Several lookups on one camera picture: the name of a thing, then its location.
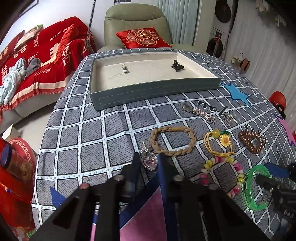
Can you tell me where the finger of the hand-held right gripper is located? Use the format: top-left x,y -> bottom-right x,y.
255,174 -> 281,193
264,163 -> 290,179

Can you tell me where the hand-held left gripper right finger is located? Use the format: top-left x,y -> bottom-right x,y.
157,153 -> 270,241

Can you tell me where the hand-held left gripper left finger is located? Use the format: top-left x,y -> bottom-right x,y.
29,153 -> 142,241

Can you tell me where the pink heart pendant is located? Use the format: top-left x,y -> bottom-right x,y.
140,141 -> 159,171

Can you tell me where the green translucent bangle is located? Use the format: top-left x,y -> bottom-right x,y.
242,165 -> 278,211

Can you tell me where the tan braided hair tie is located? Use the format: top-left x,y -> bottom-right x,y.
149,126 -> 196,157

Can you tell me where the brown spiral hair tie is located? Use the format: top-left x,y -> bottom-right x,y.
238,130 -> 266,154

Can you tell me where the pastel bead bracelet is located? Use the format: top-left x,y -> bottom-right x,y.
200,156 -> 244,198

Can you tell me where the yellow sunflower hair tie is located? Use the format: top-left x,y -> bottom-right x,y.
203,129 -> 236,156

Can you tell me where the silver star hair clip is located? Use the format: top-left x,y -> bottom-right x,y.
183,103 -> 216,123

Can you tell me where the grey jewelry tray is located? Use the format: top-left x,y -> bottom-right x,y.
89,50 -> 222,111

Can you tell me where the large pink star sticker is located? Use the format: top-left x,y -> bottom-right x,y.
91,178 -> 168,241

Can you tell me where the grey grid tablecloth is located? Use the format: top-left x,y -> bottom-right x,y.
31,52 -> 296,241

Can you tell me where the red chair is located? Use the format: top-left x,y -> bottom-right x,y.
268,91 -> 287,120

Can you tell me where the blue star sticker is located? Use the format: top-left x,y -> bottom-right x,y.
220,82 -> 252,108

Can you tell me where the black hair claw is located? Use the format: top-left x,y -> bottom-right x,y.
171,60 -> 185,72

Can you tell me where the small wooden hanger ornament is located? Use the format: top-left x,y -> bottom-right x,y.
231,53 -> 251,70

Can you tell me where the round red box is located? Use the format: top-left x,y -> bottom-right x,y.
8,138 -> 38,176

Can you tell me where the can with blue lid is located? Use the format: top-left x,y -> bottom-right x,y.
0,145 -> 35,183

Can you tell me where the light grey sofa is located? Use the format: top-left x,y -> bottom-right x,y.
0,77 -> 70,123

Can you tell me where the red embroidered cushion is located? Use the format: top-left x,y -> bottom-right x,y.
116,27 -> 173,49

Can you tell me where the small white stool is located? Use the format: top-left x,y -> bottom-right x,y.
0,124 -> 21,139

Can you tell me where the grey garment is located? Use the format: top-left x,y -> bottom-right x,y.
24,58 -> 42,77

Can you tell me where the red satin pillow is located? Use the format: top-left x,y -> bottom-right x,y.
59,23 -> 77,65

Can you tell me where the red printed sofa blanket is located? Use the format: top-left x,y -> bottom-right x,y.
0,16 -> 96,116

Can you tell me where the green armchair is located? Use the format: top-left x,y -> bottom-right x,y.
97,4 -> 208,55

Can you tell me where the light blue garment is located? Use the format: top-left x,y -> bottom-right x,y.
0,58 -> 29,105

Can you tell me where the pale green curtain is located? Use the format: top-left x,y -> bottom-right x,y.
158,0 -> 199,45

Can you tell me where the printed photo pillow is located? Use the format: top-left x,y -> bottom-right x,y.
14,24 -> 43,50

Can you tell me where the vinyl record wall display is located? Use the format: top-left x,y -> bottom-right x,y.
206,0 -> 238,58

